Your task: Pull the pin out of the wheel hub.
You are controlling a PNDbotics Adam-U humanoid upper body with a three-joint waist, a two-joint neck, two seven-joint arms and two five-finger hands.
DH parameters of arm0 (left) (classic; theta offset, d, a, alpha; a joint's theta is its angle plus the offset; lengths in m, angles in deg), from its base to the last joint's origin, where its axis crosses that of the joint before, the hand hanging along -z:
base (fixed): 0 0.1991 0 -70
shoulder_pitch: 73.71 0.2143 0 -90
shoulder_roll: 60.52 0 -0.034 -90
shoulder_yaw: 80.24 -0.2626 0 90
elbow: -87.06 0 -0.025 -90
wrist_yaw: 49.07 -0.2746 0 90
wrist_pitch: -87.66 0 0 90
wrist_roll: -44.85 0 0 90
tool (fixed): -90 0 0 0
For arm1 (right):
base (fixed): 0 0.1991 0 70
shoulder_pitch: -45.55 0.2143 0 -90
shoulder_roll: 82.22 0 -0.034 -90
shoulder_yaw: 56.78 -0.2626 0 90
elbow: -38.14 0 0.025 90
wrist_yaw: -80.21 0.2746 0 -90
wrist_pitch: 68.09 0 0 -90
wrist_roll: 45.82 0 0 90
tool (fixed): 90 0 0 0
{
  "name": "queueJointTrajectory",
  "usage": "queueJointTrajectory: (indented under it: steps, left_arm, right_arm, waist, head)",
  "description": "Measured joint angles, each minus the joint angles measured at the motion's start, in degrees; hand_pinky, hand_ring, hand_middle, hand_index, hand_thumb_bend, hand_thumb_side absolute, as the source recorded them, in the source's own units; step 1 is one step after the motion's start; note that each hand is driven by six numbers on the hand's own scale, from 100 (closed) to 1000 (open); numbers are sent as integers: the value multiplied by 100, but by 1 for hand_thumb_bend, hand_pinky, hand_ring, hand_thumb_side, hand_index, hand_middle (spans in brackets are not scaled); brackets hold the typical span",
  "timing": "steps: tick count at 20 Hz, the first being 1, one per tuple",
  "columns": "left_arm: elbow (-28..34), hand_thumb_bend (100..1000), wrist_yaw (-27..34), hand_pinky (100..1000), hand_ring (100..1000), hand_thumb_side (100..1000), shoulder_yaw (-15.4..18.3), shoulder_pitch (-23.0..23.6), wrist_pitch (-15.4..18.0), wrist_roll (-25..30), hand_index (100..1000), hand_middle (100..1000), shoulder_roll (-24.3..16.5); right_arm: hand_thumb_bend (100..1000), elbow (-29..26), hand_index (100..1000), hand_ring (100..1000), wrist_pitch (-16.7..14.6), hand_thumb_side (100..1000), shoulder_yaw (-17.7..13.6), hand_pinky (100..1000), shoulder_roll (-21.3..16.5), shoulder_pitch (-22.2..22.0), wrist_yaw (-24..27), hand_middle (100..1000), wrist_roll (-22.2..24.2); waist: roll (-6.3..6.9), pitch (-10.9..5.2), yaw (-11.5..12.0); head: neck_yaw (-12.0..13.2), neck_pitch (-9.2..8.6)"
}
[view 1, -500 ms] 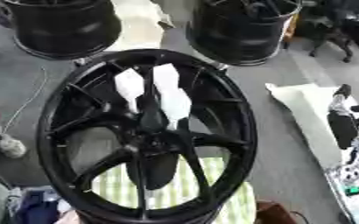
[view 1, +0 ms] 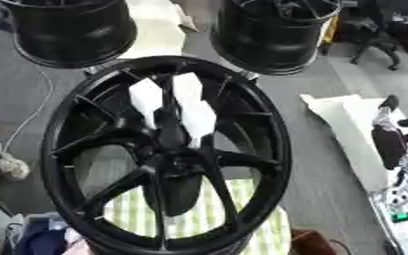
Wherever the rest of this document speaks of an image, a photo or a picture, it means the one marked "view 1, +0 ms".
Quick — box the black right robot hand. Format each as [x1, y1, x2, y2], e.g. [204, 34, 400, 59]
[369, 94, 408, 171]

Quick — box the black wheel rim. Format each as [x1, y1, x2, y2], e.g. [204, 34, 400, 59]
[0, 0, 140, 70]
[209, 0, 345, 77]

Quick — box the black spoked wheel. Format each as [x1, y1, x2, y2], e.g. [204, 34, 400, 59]
[38, 55, 295, 255]

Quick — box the white foam sheet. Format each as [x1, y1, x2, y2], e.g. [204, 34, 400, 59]
[298, 93, 408, 193]

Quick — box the black office chair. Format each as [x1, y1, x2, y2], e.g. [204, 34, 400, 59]
[332, 0, 408, 72]

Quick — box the brown bag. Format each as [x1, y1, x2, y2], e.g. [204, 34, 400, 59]
[289, 228, 338, 255]

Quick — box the white board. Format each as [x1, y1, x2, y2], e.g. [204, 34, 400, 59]
[114, 0, 201, 62]

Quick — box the blue bag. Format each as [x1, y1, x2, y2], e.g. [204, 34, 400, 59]
[3, 212, 95, 255]

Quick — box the beige fuzzy cloth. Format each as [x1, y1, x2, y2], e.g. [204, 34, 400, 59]
[0, 154, 34, 182]

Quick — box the white cable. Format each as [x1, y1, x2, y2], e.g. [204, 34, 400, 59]
[2, 65, 57, 152]

